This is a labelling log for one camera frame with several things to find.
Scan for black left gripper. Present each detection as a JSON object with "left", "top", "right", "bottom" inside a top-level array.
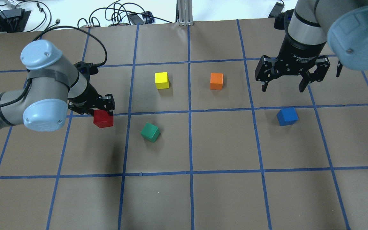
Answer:
[{"left": 68, "top": 84, "right": 115, "bottom": 115}]

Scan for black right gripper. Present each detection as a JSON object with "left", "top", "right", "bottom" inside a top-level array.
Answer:
[{"left": 255, "top": 34, "right": 330, "bottom": 93}]

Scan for red block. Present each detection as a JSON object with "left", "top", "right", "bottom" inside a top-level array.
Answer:
[{"left": 93, "top": 110, "right": 114, "bottom": 128}]

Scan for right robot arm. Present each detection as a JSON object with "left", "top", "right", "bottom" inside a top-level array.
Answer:
[{"left": 255, "top": 0, "right": 368, "bottom": 93}]

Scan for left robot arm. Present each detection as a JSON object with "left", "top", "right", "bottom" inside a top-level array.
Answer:
[{"left": 0, "top": 40, "right": 115, "bottom": 132}]

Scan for blue block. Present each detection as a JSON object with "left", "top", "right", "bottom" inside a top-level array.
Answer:
[{"left": 277, "top": 107, "right": 299, "bottom": 127}]

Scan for green block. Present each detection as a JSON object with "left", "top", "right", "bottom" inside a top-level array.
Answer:
[{"left": 140, "top": 122, "right": 161, "bottom": 143}]

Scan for orange block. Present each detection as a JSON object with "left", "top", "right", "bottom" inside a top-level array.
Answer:
[{"left": 209, "top": 73, "right": 224, "bottom": 90}]

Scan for yellow block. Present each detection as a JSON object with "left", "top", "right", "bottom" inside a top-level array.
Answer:
[{"left": 155, "top": 72, "right": 169, "bottom": 90}]

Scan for black power adapter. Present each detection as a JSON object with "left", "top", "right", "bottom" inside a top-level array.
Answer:
[{"left": 268, "top": 2, "right": 285, "bottom": 18}]

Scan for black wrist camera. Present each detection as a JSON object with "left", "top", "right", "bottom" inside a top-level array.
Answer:
[{"left": 74, "top": 61, "right": 98, "bottom": 82}]

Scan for aluminium frame post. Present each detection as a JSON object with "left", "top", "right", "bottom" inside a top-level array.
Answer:
[{"left": 176, "top": 0, "right": 194, "bottom": 26}]

